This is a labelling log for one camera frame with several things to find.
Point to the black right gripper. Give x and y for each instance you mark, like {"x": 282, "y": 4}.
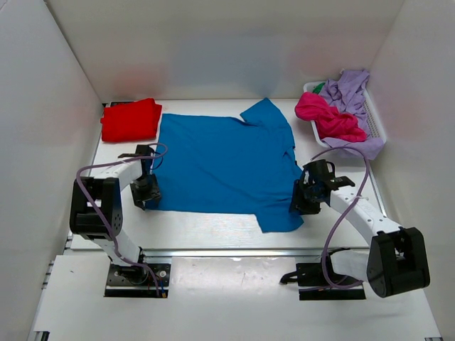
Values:
{"x": 298, "y": 204}

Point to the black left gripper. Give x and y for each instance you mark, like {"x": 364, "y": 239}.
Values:
{"x": 153, "y": 194}

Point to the blue t shirt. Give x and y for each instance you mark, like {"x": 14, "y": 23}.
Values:
{"x": 229, "y": 165}

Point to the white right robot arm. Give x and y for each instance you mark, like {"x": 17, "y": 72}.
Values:
{"x": 397, "y": 259}

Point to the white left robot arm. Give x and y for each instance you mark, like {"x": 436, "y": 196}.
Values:
{"x": 96, "y": 206}

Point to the pink t shirt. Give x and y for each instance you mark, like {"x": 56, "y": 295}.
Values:
{"x": 329, "y": 122}

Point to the red folded t shirt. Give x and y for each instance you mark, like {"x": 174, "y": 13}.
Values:
{"x": 130, "y": 122}

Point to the white plastic basket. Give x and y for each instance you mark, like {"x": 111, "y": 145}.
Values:
{"x": 373, "y": 121}

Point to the green t shirt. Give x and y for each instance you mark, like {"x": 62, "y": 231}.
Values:
{"x": 318, "y": 88}

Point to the lavender t shirt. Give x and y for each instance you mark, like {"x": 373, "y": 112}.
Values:
{"x": 347, "y": 95}

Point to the aluminium table edge rail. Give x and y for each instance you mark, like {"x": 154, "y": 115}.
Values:
{"x": 198, "y": 234}

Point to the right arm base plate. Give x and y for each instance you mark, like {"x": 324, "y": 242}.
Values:
{"x": 314, "y": 287}

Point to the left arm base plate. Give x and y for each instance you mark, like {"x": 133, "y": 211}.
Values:
{"x": 136, "y": 282}

